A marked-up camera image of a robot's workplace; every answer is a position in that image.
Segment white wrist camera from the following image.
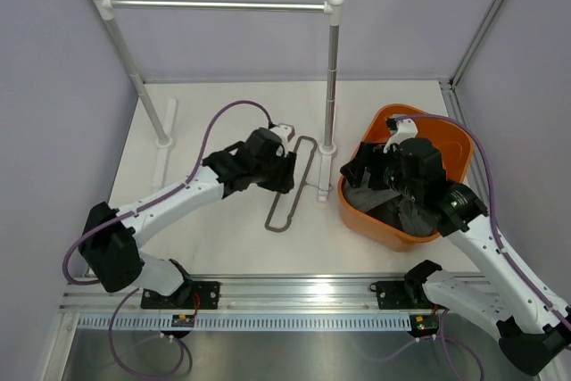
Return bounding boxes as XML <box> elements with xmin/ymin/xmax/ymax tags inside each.
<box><xmin>269</xmin><ymin>123</ymin><xmax>295</xmax><ymax>145</ymax></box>
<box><xmin>383</xmin><ymin>115</ymin><xmax>418</xmax><ymax>153</ymax></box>

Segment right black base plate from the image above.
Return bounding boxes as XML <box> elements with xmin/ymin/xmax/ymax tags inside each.
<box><xmin>368</xmin><ymin>280</ymin><xmax>434</xmax><ymax>310</ymax></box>

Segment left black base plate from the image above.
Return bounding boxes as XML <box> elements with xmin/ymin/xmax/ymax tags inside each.
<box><xmin>140</xmin><ymin>280</ymin><xmax>220</xmax><ymax>310</ymax></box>

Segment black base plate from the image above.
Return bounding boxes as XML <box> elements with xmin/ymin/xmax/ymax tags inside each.
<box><xmin>140</xmin><ymin>280</ymin><xmax>220</xmax><ymax>310</ymax></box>
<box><xmin>368</xmin><ymin>280</ymin><xmax>434</xmax><ymax>310</ymax></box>

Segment grey clothes hanger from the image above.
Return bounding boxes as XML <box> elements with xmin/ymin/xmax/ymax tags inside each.
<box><xmin>263</xmin><ymin>135</ymin><xmax>334</xmax><ymax>234</ymax></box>

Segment metal clothes rack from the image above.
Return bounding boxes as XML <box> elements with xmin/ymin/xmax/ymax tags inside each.
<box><xmin>91</xmin><ymin>0</ymin><xmax>344</xmax><ymax>203</ymax></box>

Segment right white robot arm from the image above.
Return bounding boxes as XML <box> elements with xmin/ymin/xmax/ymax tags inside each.
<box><xmin>340</xmin><ymin>137</ymin><xmax>570</xmax><ymax>377</ymax></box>

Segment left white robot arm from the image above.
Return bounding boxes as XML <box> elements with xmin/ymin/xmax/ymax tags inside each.
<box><xmin>79</xmin><ymin>124</ymin><xmax>296</xmax><ymax>309</ymax></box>

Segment aluminium mounting rail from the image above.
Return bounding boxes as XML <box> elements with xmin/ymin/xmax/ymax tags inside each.
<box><xmin>57</xmin><ymin>273</ymin><xmax>543</xmax><ymax>314</ymax></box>

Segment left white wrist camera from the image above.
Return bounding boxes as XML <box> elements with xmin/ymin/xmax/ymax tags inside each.
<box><xmin>269</xmin><ymin>123</ymin><xmax>295</xmax><ymax>145</ymax></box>

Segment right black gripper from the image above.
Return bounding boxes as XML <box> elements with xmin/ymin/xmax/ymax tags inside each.
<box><xmin>340</xmin><ymin>141</ymin><xmax>423</xmax><ymax>203</ymax></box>

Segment orange plastic basket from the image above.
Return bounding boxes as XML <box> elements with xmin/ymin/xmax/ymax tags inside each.
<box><xmin>337</xmin><ymin>119</ymin><xmax>474</xmax><ymax>253</ymax></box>

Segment grey shorts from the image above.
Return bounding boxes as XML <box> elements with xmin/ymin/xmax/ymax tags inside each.
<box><xmin>343</xmin><ymin>173</ymin><xmax>434</xmax><ymax>237</ymax></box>

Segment white slotted cable duct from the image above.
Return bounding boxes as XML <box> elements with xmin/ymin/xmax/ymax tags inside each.
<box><xmin>78</xmin><ymin>312</ymin><xmax>411</xmax><ymax>332</ymax></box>

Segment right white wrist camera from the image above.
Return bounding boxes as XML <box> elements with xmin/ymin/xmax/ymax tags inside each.
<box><xmin>383</xmin><ymin>115</ymin><xmax>418</xmax><ymax>153</ymax></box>

